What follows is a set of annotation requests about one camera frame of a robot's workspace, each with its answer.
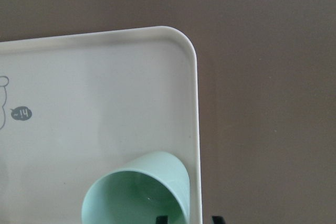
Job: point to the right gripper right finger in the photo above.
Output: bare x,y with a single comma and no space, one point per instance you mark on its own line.
218,220

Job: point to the green plastic cup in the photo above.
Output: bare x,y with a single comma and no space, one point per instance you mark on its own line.
152,185

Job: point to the cream rabbit print tray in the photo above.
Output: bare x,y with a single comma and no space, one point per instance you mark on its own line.
77,107

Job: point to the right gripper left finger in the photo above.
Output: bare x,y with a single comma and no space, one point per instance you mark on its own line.
162,219

